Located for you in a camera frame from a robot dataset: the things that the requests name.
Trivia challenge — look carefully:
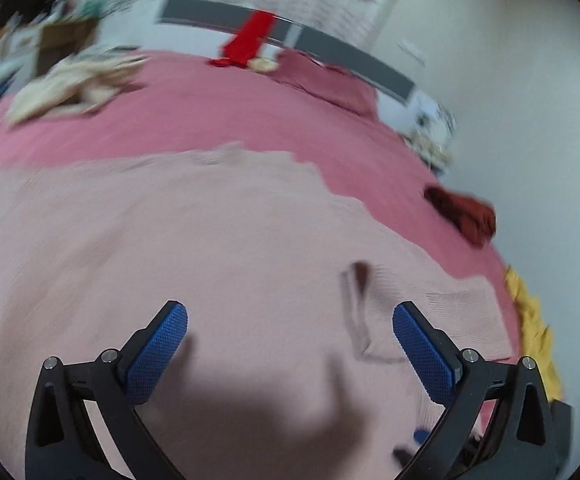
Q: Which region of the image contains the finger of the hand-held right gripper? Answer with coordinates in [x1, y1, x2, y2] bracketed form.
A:
[392, 427, 438, 467]

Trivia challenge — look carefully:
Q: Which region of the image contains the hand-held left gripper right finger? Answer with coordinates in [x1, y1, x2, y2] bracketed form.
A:
[392, 301, 556, 480]

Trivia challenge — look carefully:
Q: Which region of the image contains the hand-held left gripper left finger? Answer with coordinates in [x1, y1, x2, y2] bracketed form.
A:
[26, 300, 191, 480]

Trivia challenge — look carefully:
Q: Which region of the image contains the pale pink knit sweater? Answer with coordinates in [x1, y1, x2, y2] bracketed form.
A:
[0, 142, 515, 480]

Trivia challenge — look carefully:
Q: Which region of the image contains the yellow garment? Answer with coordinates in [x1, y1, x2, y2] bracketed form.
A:
[502, 265, 563, 403]

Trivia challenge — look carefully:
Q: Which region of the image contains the rust red garment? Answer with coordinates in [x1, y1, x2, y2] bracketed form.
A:
[424, 186, 498, 247]

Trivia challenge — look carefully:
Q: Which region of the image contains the white cluttered nightstand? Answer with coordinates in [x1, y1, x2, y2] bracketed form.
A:
[380, 90, 458, 171]

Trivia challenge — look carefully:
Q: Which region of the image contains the pink bed blanket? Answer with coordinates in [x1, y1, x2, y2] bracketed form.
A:
[0, 47, 563, 480]

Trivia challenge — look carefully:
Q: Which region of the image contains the cream garment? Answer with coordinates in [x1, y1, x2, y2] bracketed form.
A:
[5, 52, 148, 126]

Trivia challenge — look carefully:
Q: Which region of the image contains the pink pillow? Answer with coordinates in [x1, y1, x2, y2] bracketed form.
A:
[275, 49, 381, 116]

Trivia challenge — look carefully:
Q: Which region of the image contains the grey and white headboard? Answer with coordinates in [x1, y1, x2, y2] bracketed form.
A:
[157, 0, 418, 106]

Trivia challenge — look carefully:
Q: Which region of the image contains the bright red cloth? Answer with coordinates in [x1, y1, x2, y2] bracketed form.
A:
[209, 10, 277, 68]

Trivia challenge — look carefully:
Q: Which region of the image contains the brown cardboard box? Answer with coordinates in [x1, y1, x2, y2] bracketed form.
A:
[35, 17, 101, 61]

